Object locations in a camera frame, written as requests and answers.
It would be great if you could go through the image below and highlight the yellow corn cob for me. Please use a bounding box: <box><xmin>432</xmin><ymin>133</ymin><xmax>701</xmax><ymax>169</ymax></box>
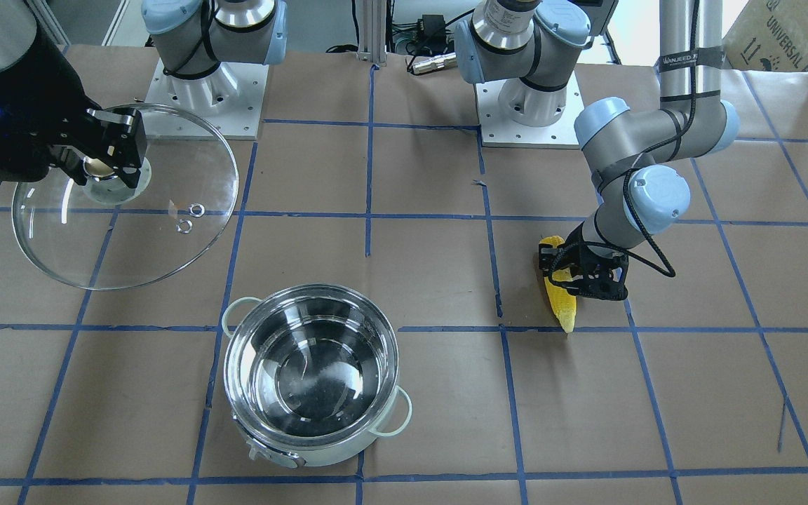
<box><xmin>538</xmin><ymin>236</ymin><xmax>577</xmax><ymax>335</ymax></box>

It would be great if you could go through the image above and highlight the glass pot lid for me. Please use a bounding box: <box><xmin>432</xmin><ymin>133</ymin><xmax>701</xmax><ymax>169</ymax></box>
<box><xmin>11</xmin><ymin>103</ymin><xmax>238</xmax><ymax>291</ymax></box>

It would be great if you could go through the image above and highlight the aluminium frame post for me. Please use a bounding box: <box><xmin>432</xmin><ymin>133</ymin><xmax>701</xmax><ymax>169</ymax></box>
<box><xmin>355</xmin><ymin>1</ymin><xmax>391</xmax><ymax>67</ymax></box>

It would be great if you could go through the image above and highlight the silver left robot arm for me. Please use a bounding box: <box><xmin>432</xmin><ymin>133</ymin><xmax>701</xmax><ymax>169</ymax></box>
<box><xmin>453</xmin><ymin>1</ymin><xmax>740</xmax><ymax>301</ymax></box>

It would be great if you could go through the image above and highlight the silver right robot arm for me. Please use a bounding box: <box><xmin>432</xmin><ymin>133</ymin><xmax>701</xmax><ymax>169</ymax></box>
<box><xmin>0</xmin><ymin>1</ymin><xmax>286</xmax><ymax>191</ymax></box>

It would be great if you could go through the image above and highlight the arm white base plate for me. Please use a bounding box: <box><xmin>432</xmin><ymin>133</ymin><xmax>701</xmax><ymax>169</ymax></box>
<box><xmin>474</xmin><ymin>74</ymin><xmax>584</xmax><ymax>149</ymax></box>
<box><xmin>144</xmin><ymin>60</ymin><xmax>271</xmax><ymax>141</ymax></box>

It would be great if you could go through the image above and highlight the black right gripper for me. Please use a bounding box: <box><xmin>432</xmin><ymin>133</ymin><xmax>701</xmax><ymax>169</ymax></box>
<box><xmin>0</xmin><ymin>20</ymin><xmax>147</xmax><ymax>191</ymax></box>

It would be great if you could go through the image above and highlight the pale green steel pot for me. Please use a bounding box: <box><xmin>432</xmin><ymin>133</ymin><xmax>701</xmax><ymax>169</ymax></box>
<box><xmin>221</xmin><ymin>283</ymin><xmax>413</xmax><ymax>468</ymax></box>

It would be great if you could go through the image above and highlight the black power adapter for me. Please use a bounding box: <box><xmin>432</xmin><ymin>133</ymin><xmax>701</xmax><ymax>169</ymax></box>
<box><xmin>417</xmin><ymin>14</ymin><xmax>446</xmax><ymax>38</ymax></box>

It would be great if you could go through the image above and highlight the cardboard box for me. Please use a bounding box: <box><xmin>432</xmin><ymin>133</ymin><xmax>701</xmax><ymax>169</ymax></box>
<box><xmin>722</xmin><ymin>1</ymin><xmax>808</xmax><ymax>72</ymax></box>

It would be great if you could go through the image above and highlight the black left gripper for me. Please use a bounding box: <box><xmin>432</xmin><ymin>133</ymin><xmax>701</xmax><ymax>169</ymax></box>
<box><xmin>539</xmin><ymin>242</ymin><xmax>629</xmax><ymax>301</ymax></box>

